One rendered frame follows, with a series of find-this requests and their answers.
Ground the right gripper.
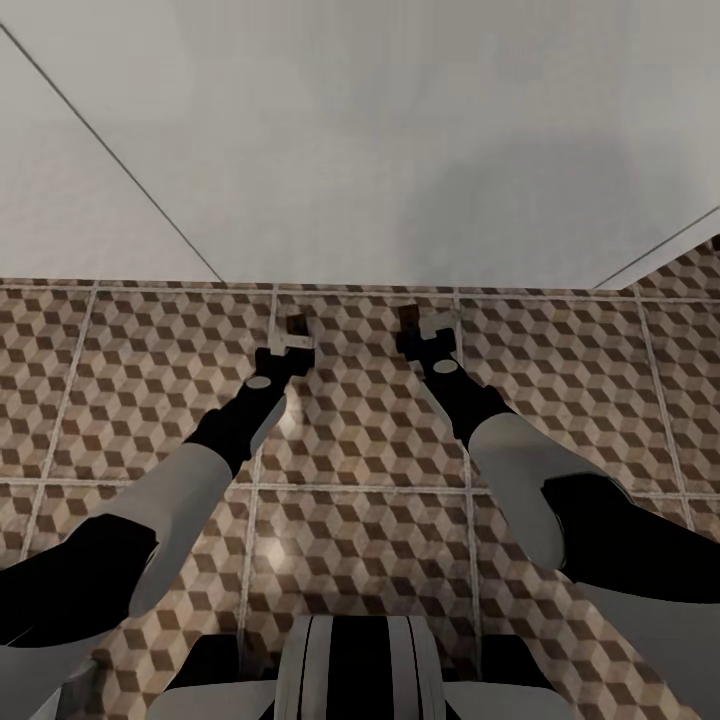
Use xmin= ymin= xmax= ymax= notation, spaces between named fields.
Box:
xmin=396 ymin=327 xmax=456 ymax=363

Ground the mousetrap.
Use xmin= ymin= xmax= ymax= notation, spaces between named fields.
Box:
xmin=285 ymin=314 xmax=309 ymax=337
xmin=398 ymin=304 xmax=421 ymax=339

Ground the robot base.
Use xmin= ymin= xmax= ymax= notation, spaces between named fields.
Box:
xmin=144 ymin=635 xmax=577 ymax=720

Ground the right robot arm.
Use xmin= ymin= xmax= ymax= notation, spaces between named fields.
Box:
xmin=396 ymin=309 xmax=720 ymax=720

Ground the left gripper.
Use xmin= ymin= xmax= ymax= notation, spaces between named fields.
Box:
xmin=255 ymin=348 xmax=315 ymax=380

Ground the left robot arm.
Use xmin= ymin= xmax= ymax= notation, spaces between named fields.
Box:
xmin=0 ymin=333 xmax=317 ymax=720

